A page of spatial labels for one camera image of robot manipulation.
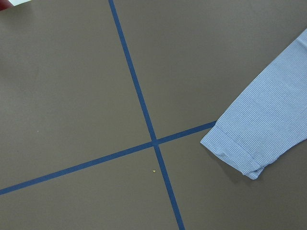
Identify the blue striped button-up shirt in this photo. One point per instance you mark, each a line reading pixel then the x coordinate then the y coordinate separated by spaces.
pixel 267 118

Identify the white paper sheet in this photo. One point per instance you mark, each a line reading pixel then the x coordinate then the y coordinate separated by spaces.
pixel 17 2

